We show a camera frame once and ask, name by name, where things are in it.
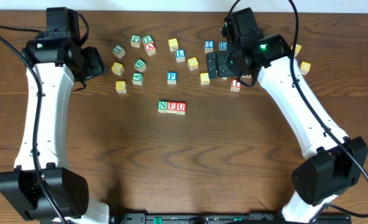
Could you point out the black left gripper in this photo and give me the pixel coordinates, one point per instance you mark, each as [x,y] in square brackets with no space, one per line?
[94,62]

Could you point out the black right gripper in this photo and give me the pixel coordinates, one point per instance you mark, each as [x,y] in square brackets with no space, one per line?
[217,64]

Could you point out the red U block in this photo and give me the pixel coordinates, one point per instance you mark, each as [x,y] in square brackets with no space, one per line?
[181,108]

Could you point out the red E block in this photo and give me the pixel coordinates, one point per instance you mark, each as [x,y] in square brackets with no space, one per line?
[172,107]

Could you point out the green N block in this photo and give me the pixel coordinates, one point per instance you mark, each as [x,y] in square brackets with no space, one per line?
[162,106]

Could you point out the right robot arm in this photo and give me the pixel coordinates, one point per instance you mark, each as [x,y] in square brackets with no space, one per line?
[333,161]

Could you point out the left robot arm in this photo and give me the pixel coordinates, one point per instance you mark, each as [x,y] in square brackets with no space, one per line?
[41,186]

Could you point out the blue D block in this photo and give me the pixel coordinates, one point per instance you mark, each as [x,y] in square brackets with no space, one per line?
[223,46]

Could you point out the blue 2 block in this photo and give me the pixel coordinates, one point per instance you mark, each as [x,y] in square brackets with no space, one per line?
[209,46]

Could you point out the yellow S block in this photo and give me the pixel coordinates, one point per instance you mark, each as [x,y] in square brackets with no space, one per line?
[204,79]

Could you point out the yellow block centre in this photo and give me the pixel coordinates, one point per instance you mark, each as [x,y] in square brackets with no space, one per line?
[193,63]

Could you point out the yellow C block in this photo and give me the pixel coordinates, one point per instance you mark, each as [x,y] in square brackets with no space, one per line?
[117,68]

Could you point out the red I block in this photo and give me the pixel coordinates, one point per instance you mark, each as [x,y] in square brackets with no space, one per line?
[235,85]

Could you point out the green 7 block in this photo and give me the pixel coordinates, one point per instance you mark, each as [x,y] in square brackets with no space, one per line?
[119,51]

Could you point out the yellow K block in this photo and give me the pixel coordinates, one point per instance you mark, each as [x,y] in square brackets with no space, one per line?
[121,87]

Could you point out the blue L block centre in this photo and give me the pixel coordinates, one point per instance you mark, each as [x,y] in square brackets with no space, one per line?
[180,55]

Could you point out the yellow top block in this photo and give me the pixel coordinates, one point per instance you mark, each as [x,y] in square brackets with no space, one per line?
[173,44]

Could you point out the green V block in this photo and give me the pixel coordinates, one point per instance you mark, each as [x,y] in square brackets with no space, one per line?
[137,78]

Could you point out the blue P block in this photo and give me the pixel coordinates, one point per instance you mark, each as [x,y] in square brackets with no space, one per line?
[172,78]

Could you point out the green B block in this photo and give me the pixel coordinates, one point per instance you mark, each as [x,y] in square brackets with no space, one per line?
[140,65]

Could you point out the green F block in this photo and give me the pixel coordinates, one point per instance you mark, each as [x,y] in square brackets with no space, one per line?
[135,41]

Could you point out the red A block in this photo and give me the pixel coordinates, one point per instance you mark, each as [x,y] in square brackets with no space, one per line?
[150,48]

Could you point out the green Z block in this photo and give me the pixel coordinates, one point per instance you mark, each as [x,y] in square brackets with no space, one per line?
[147,39]

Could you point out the yellow block far right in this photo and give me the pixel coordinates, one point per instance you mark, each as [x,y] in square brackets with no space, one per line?
[297,48]

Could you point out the yellow G block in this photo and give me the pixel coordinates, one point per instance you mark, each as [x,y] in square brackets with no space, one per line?
[305,68]

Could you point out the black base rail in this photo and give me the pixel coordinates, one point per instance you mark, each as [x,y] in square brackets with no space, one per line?
[250,218]

